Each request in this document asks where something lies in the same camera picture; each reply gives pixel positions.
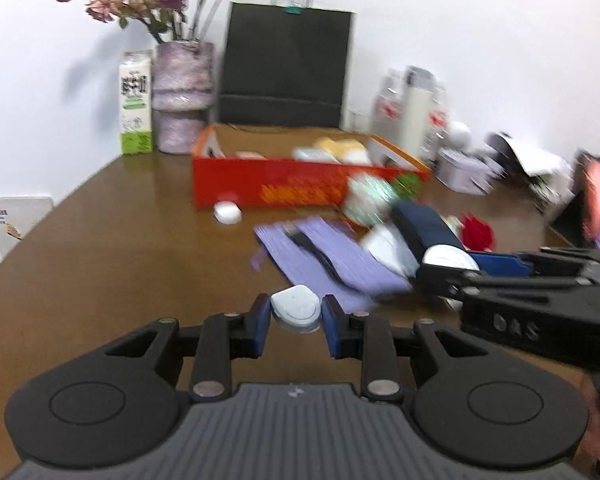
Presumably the navy zipper pouch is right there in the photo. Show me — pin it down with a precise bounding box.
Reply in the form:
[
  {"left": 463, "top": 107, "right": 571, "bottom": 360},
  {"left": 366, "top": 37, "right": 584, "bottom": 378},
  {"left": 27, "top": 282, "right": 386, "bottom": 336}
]
[{"left": 390, "top": 200, "right": 465, "bottom": 263}]

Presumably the white earbud case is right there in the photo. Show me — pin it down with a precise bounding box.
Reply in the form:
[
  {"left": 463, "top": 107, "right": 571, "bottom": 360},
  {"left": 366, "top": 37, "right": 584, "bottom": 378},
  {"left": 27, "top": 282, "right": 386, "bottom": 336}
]
[{"left": 271, "top": 285, "right": 321, "bottom": 333}]

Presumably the red cardboard box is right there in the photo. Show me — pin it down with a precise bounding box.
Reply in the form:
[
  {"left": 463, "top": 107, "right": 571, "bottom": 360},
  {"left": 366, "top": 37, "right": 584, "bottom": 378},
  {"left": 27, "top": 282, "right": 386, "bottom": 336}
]
[{"left": 193, "top": 124, "right": 430, "bottom": 209}]

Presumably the iridescent plastic bag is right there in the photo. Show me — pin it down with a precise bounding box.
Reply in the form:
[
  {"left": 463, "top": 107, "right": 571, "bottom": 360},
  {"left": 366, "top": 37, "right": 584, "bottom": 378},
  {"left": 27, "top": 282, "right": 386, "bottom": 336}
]
[{"left": 341, "top": 172, "right": 399, "bottom": 226}]

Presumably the white yellow plush sheep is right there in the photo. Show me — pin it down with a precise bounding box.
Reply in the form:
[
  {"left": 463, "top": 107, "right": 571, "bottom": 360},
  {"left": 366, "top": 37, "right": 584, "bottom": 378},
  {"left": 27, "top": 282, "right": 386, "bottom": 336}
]
[{"left": 314, "top": 138, "right": 373, "bottom": 166}]

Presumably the water bottle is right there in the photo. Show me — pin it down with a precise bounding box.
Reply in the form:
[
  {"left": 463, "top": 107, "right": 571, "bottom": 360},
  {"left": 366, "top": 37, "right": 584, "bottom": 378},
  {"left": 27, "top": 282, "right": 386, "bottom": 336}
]
[
  {"left": 372, "top": 68, "right": 403, "bottom": 139},
  {"left": 428, "top": 84, "right": 450, "bottom": 154}
]

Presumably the white round speaker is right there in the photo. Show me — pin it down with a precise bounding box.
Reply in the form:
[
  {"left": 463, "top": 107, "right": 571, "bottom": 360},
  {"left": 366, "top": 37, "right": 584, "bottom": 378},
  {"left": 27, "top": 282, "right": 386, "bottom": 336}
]
[{"left": 446, "top": 119, "right": 472, "bottom": 151}]

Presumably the white curved paper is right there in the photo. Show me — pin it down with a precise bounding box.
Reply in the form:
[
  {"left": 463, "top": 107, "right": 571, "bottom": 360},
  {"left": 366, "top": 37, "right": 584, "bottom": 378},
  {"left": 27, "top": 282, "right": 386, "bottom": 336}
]
[{"left": 486, "top": 132, "right": 569, "bottom": 178}]

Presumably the purple ceramic vase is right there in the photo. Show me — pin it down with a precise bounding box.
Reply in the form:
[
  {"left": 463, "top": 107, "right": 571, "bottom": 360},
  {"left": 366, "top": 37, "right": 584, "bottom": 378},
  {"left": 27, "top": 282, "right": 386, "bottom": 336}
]
[{"left": 152, "top": 41, "right": 214, "bottom": 155}]

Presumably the right water bottle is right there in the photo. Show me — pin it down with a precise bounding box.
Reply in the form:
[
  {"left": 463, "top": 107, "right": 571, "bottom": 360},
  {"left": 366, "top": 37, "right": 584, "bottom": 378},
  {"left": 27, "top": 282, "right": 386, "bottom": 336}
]
[{"left": 428, "top": 84, "right": 450, "bottom": 154}]

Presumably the white thermos bottle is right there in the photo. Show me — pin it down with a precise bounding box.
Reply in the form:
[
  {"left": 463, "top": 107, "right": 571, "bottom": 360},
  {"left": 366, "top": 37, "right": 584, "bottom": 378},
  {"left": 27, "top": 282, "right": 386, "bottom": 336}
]
[{"left": 396, "top": 66, "right": 436, "bottom": 157}]

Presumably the black usb cable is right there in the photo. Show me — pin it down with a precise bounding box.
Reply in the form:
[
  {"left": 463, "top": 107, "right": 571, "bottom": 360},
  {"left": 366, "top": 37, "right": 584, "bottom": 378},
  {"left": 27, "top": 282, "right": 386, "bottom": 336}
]
[{"left": 284, "top": 226, "right": 351, "bottom": 286}]

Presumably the white book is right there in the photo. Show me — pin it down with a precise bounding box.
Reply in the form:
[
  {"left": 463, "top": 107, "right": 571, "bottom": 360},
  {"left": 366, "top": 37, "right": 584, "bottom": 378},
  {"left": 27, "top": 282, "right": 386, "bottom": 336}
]
[{"left": 0, "top": 195, "right": 54, "bottom": 257}]

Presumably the black paper bag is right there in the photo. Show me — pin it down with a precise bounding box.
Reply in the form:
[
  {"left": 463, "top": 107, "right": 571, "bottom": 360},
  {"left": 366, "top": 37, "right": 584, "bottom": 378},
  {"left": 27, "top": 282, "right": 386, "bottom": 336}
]
[{"left": 216, "top": 0, "right": 353, "bottom": 129}]

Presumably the left water bottle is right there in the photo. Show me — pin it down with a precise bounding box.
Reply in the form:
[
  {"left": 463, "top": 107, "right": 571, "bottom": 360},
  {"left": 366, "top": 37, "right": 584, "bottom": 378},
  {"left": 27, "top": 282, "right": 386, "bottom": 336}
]
[{"left": 372, "top": 68, "right": 403, "bottom": 139}]

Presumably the red rose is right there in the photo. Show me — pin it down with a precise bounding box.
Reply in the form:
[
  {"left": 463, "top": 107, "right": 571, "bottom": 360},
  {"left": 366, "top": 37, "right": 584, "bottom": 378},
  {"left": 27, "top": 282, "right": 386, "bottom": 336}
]
[{"left": 460, "top": 214, "right": 496, "bottom": 252}]

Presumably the white tissue paper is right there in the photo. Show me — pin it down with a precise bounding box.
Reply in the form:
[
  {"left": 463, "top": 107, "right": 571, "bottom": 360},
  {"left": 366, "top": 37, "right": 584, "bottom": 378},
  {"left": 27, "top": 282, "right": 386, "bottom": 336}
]
[{"left": 422, "top": 216, "right": 480, "bottom": 312}]

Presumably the right hand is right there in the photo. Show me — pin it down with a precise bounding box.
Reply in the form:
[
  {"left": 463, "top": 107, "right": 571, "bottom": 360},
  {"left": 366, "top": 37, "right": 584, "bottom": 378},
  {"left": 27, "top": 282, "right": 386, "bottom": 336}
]
[{"left": 579, "top": 375, "right": 600, "bottom": 462}]

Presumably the purple cloth mat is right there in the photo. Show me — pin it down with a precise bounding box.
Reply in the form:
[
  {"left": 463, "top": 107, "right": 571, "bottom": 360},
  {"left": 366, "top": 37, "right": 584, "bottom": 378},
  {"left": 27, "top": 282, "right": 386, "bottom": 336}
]
[{"left": 254, "top": 217, "right": 412, "bottom": 313}]

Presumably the white tin box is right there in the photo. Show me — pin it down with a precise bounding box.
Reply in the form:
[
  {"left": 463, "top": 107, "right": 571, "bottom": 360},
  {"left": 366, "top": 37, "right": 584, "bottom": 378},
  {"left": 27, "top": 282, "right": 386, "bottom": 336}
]
[{"left": 436, "top": 148, "right": 504, "bottom": 196}]

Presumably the milk carton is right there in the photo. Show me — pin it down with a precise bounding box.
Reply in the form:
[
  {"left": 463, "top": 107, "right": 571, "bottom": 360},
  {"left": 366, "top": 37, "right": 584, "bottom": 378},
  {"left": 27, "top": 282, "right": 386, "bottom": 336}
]
[{"left": 118, "top": 50, "right": 154, "bottom": 155}]

